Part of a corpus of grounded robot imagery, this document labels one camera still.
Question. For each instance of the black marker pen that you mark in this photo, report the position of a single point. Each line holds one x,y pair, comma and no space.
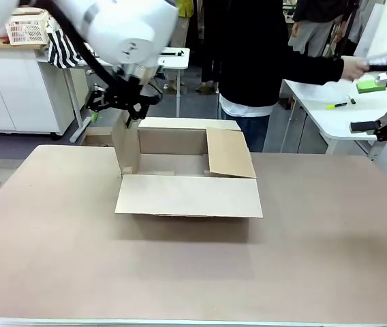
352,100

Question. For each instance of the cream plastic basket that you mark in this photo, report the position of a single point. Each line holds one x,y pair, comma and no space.
26,30

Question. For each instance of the silver gift item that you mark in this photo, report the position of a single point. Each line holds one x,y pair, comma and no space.
382,61

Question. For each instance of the person's left hand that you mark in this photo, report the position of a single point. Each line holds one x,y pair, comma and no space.
353,68

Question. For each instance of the small brown cardboard box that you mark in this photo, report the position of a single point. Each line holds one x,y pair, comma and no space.
98,138

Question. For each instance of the yellow highlighter pen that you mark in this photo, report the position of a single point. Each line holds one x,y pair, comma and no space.
336,105

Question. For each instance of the large brown cardboard box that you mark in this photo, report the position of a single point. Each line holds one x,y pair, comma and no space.
186,197

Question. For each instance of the grey table leg stand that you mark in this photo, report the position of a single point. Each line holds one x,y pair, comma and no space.
77,102

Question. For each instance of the bystander grey trousers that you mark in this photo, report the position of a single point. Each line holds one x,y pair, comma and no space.
311,30

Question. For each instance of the black white striped cloth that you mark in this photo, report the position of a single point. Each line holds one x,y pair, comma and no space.
60,47

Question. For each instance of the white folding table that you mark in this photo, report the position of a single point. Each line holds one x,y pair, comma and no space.
178,56

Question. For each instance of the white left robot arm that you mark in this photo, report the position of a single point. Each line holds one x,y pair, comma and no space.
122,27

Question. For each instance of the white board panel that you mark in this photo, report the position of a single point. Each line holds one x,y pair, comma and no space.
384,24

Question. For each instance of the person torso black sweater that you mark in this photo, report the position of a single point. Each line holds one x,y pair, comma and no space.
248,54

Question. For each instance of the white side table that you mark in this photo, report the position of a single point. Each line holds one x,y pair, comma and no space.
316,116

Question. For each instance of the person's left forearm black sleeve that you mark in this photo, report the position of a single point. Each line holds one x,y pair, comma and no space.
312,69

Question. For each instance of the white cabinet wooden top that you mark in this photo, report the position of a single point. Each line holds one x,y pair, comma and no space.
16,88

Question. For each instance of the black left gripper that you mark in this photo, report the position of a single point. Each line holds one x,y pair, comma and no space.
132,92

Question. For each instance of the bystander dark trousers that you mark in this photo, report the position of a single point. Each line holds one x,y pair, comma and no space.
210,44

